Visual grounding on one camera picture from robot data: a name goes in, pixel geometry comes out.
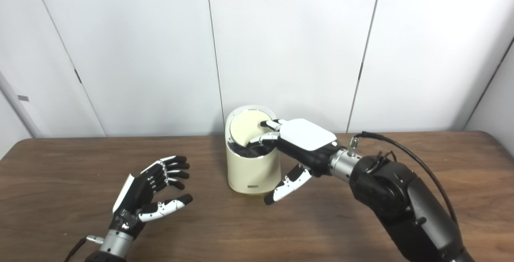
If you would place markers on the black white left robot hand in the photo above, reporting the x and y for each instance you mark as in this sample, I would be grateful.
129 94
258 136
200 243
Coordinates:
134 195

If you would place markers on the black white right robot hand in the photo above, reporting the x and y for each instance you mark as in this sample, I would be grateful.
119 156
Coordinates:
309 137

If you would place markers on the round cream bin lid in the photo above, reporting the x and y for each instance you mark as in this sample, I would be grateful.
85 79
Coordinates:
247 127

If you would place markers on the cream-colored bin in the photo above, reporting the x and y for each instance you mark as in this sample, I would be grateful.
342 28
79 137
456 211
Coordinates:
253 171

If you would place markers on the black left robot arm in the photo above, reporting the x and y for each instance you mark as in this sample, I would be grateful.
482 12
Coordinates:
114 246

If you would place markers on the black bin liner bag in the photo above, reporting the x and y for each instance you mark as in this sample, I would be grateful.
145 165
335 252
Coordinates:
249 151

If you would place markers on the black wall panel hinge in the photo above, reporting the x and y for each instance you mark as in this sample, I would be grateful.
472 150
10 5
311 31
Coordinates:
78 76

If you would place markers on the small grey wall label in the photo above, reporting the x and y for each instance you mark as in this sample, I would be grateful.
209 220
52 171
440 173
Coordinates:
23 98

